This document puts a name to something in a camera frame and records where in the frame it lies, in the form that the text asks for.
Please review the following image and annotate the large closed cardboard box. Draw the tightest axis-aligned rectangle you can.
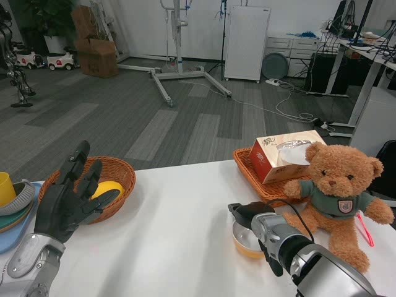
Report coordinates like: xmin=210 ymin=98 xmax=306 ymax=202
xmin=75 ymin=38 xmax=120 ymax=79

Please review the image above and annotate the black computer tower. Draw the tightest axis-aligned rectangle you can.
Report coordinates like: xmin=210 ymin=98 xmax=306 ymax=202
xmin=304 ymin=52 xmax=334 ymax=93

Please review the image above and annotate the pink strap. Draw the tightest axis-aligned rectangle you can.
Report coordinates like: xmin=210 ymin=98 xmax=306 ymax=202
xmin=357 ymin=212 xmax=376 ymax=248

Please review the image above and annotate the white floor cable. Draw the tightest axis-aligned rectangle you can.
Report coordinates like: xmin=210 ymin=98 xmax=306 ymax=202
xmin=182 ymin=79 xmax=319 ymax=123

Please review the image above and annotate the green plate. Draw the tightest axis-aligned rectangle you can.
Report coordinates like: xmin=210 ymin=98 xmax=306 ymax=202
xmin=0 ymin=197 xmax=33 ymax=233

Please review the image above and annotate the silver patient lift gantry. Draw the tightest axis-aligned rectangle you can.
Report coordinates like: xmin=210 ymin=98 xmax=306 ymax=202
xmin=117 ymin=0 xmax=233 ymax=108

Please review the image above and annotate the black tripod stand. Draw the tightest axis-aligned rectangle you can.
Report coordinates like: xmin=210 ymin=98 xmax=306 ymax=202
xmin=205 ymin=0 xmax=230 ymax=82

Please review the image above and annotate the leaning flat cardboard box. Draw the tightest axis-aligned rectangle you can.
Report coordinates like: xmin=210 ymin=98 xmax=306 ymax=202
xmin=71 ymin=4 xmax=100 ymax=41

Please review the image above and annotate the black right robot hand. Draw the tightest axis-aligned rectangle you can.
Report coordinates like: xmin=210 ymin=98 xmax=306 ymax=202
xmin=228 ymin=201 xmax=284 ymax=278

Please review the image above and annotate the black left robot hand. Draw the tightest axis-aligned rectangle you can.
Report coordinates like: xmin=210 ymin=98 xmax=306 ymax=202
xmin=33 ymin=140 xmax=122 ymax=244

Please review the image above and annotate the yellow plastic cup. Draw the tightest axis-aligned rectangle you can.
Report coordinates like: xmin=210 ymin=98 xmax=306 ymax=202
xmin=0 ymin=172 xmax=17 ymax=208

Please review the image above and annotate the white low side cabinet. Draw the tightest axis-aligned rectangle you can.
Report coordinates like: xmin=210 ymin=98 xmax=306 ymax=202
xmin=349 ymin=86 xmax=396 ymax=158

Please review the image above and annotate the brown teddy bear green shirt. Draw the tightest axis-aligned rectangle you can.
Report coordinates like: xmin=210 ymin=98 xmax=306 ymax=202
xmin=283 ymin=141 xmax=395 ymax=273

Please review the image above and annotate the orange plastic bowl white inside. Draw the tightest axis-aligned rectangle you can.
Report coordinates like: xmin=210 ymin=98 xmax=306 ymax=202
xmin=231 ymin=218 xmax=267 ymax=260

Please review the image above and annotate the round brown wicker basket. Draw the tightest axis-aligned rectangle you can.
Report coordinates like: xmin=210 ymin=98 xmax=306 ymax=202
xmin=38 ymin=157 xmax=137 ymax=225

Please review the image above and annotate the grey round tray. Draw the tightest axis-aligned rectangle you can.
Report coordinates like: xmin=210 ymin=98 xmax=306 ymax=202
xmin=261 ymin=51 xmax=290 ymax=80

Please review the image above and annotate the blue cable bundle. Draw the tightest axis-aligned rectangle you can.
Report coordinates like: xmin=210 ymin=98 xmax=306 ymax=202
xmin=286 ymin=30 xmax=319 ymax=40

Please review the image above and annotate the folded silver lift frame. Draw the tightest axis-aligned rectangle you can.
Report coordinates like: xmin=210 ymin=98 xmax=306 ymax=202
xmin=89 ymin=0 xmax=127 ymax=62

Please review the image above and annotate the white office desk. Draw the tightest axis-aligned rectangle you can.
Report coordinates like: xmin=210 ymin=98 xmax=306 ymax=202
xmin=309 ymin=27 xmax=396 ymax=139

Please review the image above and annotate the white drawer cabinet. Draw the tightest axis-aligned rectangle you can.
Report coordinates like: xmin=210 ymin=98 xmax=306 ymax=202
xmin=287 ymin=38 xmax=320 ymax=78
xmin=266 ymin=36 xmax=293 ymax=56

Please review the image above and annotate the red and wood tissue box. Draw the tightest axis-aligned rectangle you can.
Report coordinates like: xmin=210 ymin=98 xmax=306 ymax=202
xmin=249 ymin=129 xmax=327 ymax=185

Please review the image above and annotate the rectangular brown wicker basket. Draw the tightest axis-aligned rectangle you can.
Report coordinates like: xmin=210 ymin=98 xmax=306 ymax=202
xmin=232 ymin=147 xmax=313 ymax=205

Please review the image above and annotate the yellow round fruit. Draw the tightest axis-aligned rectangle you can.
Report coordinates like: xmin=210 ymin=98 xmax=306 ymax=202
xmin=91 ymin=181 xmax=125 ymax=202

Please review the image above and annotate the black white power adapter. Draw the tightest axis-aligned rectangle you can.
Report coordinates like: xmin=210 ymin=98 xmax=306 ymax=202
xmin=312 ymin=117 xmax=337 ymax=131

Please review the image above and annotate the white tall cabinet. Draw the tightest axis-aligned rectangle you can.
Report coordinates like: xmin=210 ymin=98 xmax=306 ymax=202
xmin=223 ymin=5 xmax=272 ymax=84

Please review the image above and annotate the green potted plant white pot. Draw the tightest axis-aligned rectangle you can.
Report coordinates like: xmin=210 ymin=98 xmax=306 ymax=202
xmin=21 ymin=0 xmax=78 ymax=55

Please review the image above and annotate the light blue tray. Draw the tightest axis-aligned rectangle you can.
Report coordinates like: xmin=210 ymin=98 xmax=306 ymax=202
xmin=0 ymin=181 xmax=44 ymax=254

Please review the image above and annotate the black silver humanoid robot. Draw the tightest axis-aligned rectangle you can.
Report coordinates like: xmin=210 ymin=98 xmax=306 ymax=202
xmin=0 ymin=2 xmax=37 ymax=108

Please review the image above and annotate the black office chair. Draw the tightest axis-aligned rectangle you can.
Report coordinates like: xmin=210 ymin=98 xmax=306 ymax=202
xmin=368 ymin=139 xmax=396 ymax=200

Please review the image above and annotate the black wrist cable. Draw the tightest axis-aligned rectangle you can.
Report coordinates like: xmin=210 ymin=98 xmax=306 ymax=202
xmin=269 ymin=199 xmax=315 ymax=245

